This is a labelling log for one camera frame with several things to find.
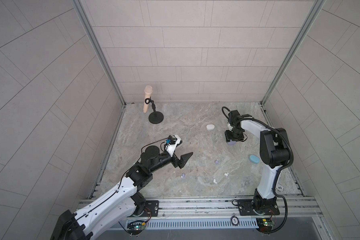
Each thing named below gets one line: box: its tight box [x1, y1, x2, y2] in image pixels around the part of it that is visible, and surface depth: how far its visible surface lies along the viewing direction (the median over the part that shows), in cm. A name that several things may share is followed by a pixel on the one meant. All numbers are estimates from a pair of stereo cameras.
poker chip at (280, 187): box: [275, 183, 285, 193], surface depth 79 cm
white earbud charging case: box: [206, 124, 215, 131], surface depth 104 cm
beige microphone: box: [143, 85, 153, 113], surface depth 90 cm
